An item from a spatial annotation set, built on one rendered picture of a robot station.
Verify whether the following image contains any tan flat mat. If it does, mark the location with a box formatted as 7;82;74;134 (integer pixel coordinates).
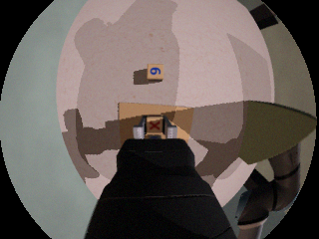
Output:
120;103;194;147

